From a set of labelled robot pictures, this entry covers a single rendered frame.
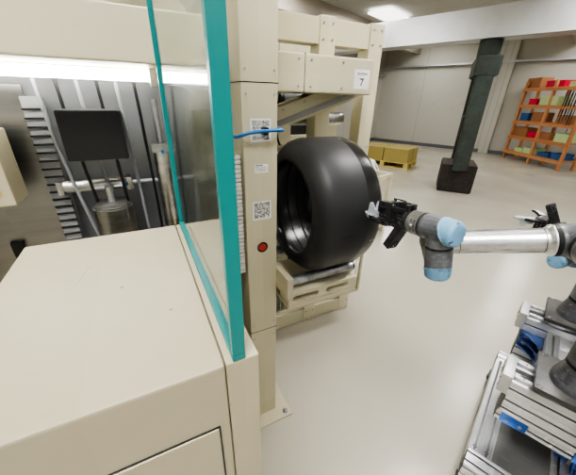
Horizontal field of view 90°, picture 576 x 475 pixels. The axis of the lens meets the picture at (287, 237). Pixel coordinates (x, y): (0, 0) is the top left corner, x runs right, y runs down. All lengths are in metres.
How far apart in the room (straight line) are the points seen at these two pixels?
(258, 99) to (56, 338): 0.83
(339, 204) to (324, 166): 0.15
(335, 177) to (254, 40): 0.49
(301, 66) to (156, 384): 1.26
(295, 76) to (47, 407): 1.29
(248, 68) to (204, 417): 0.92
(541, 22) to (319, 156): 5.84
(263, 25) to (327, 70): 0.49
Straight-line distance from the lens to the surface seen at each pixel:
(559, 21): 6.69
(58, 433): 0.48
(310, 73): 1.44
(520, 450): 1.92
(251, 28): 1.06
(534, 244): 1.11
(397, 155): 8.45
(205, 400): 0.49
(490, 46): 6.81
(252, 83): 1.05
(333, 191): 1.05
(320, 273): 1.31
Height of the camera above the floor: 1.61
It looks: 25 degrees down
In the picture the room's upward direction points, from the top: 1 degrees clockwise
